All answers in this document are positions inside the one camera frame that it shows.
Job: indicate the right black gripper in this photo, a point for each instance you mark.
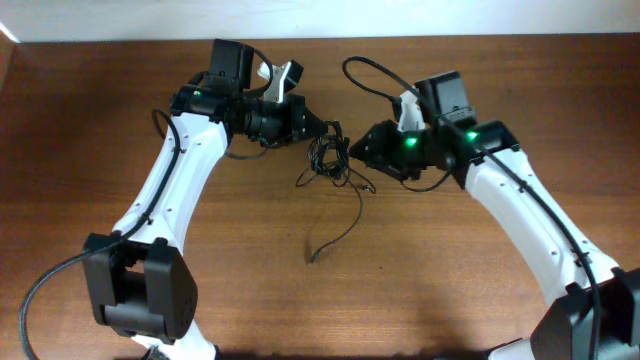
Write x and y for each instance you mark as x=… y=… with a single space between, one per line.
x=386 y=145

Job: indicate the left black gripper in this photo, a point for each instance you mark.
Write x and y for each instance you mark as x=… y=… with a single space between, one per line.
x=298 y=118

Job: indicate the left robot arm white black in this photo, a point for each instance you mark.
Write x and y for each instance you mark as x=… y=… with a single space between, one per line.
x=138 y=281

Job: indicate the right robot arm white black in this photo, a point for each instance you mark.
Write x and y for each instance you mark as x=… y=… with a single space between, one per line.
x=593 y=304

